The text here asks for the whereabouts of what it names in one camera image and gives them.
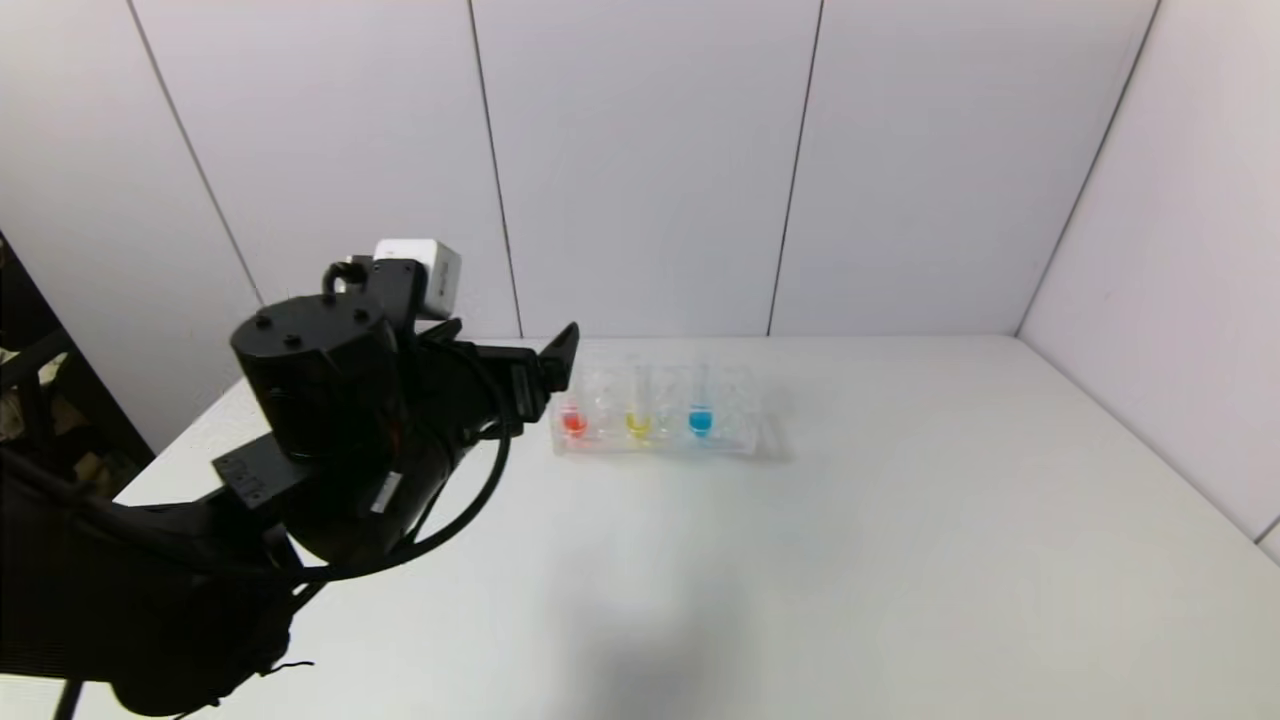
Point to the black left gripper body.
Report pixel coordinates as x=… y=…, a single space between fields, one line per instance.
x=522 y=385

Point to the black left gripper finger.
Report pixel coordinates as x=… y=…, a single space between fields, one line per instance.
x=563 y=358
x=530 y=392

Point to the test tube with yellow pigment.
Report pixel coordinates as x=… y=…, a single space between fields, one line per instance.
x=638 y=425

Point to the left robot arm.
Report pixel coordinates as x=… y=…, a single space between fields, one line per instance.
x=320 y=390

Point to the test tube with red pigment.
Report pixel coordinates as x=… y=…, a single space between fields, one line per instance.
x=574 y=423

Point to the test tube with blue pigment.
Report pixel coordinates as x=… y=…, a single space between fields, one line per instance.
x=700 y=422

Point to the clear acrylic test tube rack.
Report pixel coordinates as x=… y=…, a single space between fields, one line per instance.
x=720 y=435

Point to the dark furniture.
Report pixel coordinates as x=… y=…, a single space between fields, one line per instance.
x=30 y=400

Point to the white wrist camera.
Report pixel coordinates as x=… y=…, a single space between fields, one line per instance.
x=425 y=265

